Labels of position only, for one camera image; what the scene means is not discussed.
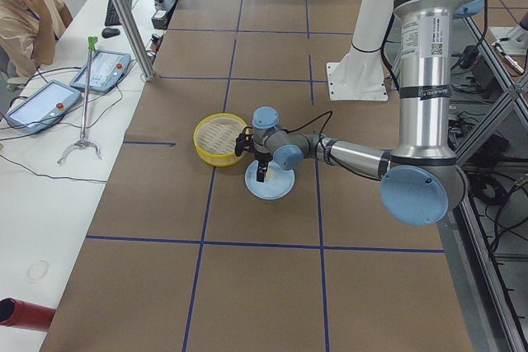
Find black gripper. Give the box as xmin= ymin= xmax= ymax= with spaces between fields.
xmin=254 ymin=151 xmax=271 ymax=182

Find white steamed bun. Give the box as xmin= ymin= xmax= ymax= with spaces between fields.
xmin=265 ymin=169 xmax=276 ymax=181

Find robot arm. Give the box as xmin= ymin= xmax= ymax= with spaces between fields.
xmin=245 ymin=0 xmax=486 ymax=226

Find yellow rimmed bamboo steamer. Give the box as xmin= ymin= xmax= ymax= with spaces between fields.
xmin=193 ymin=113 xmax=247 ymax=167

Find light blue plate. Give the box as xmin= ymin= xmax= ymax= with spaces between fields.
xmin=244 ymin=160 xmax=295 ymax=200

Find far blue teach pendant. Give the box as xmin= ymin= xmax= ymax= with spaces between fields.
xmin=89 ymin=50 xmax=132 ymax=93

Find blue teach pendant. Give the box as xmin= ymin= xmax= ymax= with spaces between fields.
xmin=89 ymin=50 xmax=132 ymax=93
xmin=5 ymin=80 xmax=81 ymax=134

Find black computer mouse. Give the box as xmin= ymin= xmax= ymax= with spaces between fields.
xmin=101 ymin=27 xmax=120 ymax=39

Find metal reacher grabber tool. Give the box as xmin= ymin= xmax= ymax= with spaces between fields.
xmin=56 ymin=36 xmax=102 ymax=166

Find black keyboard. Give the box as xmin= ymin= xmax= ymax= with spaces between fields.
xmin=104 ymin=0 xmax=134 ymax=27

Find near blue teach pendant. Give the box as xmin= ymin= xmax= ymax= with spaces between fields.
xmin=5 ymin=80 xmax=81 ymax=134

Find person in beige shirt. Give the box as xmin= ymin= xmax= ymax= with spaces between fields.
xmin=1 ymin=0 xmax=73 ymax=78

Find red cylinder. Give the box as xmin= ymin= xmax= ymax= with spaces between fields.
xmin=1 ymin=298 xmax=56 ymax=331

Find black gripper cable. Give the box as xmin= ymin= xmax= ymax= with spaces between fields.
xmin=286 ymin=110 xmax=334 ymax=135

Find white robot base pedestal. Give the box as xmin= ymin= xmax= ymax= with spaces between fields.
xmin=327 ymin=0 xmax=394 ymax=101

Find aluminium frame post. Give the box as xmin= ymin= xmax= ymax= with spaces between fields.
xmin=112 ymin=0 xmax=155 ymax=82

